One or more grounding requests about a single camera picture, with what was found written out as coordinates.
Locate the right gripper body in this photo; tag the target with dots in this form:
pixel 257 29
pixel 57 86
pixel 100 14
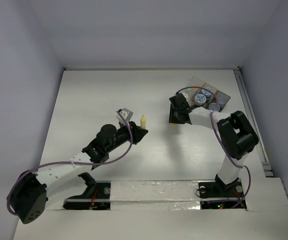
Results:
pixel 174 117

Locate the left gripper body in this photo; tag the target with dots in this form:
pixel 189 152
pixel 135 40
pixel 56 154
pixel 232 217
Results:
pixel 134 140

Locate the yellow highlighter marker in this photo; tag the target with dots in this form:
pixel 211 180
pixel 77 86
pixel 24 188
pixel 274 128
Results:
pixel 143 122

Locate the pink orange highlighter marker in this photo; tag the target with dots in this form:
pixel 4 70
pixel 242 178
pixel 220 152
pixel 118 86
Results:
pixel 193 91

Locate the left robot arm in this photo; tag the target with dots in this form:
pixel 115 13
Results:
pixel 32 191

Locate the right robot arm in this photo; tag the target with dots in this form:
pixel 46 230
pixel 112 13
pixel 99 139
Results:
pixel 234 132

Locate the clear plastic container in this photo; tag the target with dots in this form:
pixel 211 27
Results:
pixel 194 82

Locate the orange plastic container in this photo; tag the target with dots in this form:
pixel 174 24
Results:
pixel 191 103

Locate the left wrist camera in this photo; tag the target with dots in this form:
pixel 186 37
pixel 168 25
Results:
pixel 124 115

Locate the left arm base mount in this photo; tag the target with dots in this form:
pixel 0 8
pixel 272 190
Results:
pixel 96 196

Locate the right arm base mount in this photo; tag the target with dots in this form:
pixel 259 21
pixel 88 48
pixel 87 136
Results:
pixel 213 197

